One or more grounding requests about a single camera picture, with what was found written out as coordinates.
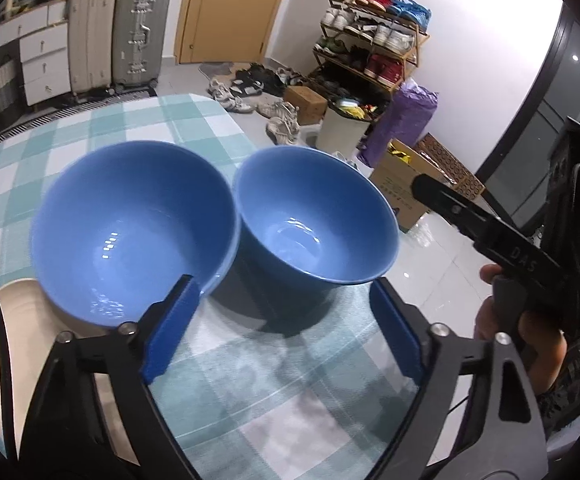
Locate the smaller cream plate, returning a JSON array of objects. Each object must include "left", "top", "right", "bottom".
[{"left": 0, "top": 276, "right": 141, "bottom": 466}]

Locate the small blue bowl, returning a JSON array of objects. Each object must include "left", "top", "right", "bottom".
[{"left": 232, "top": 146, "right": 399, "bottom": 292}]

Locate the large blue bowl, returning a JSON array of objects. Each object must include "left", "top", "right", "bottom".
[{"left": 30, "top": 141, "right": 241, "bottom": 327}]

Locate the person's right hand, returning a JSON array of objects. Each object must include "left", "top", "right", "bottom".
[{"left": 473, "top": 263, "right": 569, "bottom": 394}]

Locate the open cardboard box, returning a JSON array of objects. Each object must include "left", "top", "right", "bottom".
[{"left": 370, "top": 133, "right": 484, "bottom": 232}]

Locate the purple rolled mat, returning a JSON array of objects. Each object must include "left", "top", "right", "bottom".
[{"left": 358, "top": 78, "right": 439, "bottom": 167}]

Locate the teal plaid tablecloth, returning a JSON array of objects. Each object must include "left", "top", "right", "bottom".
[{"left": 0, "top": 94, "right": 416, "bottom": 479}]

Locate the white trash bin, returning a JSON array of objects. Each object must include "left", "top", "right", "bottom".
[{"left": 316, "top": 98, "right": 371, "bottom": 157}]

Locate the small brown cardboard box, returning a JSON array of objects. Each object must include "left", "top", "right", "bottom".
[{"left": 283, "top": 86, "right": 328, "bottom": 126}]

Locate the wooden shoe rack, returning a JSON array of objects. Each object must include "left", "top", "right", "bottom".
[{"left": 313, "top": 0, "right": 432, "bottom": 96}]

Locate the wooden door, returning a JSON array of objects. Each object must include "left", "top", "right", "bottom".
[{"left": 174, "top": 0, "right": 281, "bottom": 64}]

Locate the white drawer cabinet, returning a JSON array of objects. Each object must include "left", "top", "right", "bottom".
[{"left": 20, "top": 23, "right": 72, "bottom": 106}]

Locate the white desk with drawers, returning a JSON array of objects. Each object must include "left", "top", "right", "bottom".
[{"left": 0, "top": 0, "right": 68, "bottom": 66}]

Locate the beige ribbed suitcase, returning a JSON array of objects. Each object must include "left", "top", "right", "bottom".
[{"left": 67, "top": 0, "right": 116, "bottom": 94}]

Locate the silver aluminium suitcase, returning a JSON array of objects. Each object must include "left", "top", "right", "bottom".
[{"left": 112, "top": 0, "right": 171, "bottom": 91}]

